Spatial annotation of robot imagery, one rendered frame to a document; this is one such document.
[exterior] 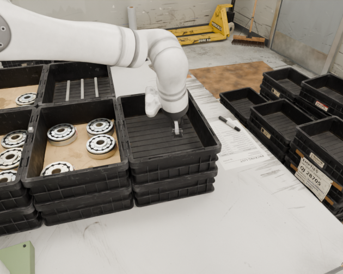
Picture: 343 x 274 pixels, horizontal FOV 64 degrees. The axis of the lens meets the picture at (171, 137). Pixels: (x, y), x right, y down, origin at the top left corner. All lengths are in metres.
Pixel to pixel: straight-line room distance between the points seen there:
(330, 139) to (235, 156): 0.78
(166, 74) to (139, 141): 0.54
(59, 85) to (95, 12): 2.89
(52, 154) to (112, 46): 0.66
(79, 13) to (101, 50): 3.83
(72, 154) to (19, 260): 0.36
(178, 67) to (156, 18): 4.03
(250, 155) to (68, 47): 0.92
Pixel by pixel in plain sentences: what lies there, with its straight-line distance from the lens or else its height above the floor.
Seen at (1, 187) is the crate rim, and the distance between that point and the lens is 0.88.
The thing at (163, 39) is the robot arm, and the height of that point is 1.31.
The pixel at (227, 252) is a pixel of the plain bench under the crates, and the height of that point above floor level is 0.70.
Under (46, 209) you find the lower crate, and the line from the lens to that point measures 0.94.
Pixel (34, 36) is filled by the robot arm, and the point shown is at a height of 1.37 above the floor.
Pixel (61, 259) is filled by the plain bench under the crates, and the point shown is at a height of 0.70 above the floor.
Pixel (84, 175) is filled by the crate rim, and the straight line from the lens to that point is 0.83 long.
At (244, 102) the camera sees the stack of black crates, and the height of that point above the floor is 0.27.
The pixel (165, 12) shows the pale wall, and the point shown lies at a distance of 4.59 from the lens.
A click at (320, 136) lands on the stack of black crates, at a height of 0.49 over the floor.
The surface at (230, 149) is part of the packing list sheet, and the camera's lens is 1.22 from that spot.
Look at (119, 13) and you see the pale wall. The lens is 4.39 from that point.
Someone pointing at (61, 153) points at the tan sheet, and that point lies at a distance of 1.06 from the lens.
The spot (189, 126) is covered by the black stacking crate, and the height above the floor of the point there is 0.83.
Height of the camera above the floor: 1.50
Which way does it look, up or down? 39 degrees down
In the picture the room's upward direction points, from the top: straight up
